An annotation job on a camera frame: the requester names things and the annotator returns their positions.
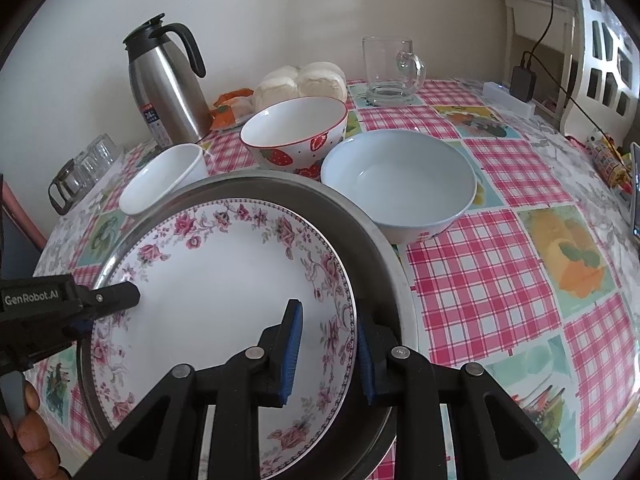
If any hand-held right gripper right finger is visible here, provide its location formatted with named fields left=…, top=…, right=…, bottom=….
left=356, top=312, right=581, bottom=480

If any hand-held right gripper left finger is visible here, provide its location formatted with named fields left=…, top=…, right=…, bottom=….
left=75, top=299, right=305, bottom=480

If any pink floral round plate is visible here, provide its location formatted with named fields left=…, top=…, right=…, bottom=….
left=90, top=199, right=357, bottom=476

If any round steel tray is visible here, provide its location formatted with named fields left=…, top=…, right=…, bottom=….
left=75, top=171, right=418, bottom=480

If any small white bowl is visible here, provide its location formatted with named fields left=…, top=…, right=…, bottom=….
left=118, top=143, right=209, bottom=217

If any light blue bowl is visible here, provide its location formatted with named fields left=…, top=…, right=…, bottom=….
left=320, top=129, right=477, bottom=246

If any strawberry print bowl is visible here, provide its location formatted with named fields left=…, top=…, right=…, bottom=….
left=240, top=97, right=349, bottom=179

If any person's left hand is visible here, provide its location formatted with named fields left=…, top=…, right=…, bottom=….
left=0, top=385, right=73, bottom=480

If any orange snack packet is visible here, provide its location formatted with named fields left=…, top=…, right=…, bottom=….
left=209, top=88, right=254, bottom=132

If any steel thermos jug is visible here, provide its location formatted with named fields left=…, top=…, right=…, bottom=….
left=123, top=13, right=211, bottom=148

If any bag of white buns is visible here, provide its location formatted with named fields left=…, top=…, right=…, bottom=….
left=252, top=61, right=347, bottom=113

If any clear glass mug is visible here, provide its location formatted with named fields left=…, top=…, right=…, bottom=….
left=362, top=36, right=427, bottom=107

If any white power strip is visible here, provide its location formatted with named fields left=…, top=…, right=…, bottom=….
left=482, top=81, right=536, bottom=116

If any yellow snack roll packet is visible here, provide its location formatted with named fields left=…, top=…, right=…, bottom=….
left=587, top=132, right=633, bottom=193

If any smartphone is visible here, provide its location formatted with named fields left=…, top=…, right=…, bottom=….
left=629, top=142, right=640, bottom=241

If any glass teapot with black handle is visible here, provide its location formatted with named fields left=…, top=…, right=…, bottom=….
left=48, top=133, right=123, bottom=216

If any black charger cable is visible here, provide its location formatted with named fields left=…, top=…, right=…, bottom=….
left=527, top=0, right=556, bottom=58
left=532, top=57, right=608, bottom=136

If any white wooden shelf frame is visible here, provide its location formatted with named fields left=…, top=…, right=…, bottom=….
left=502, top=0, right=576, bottom=121

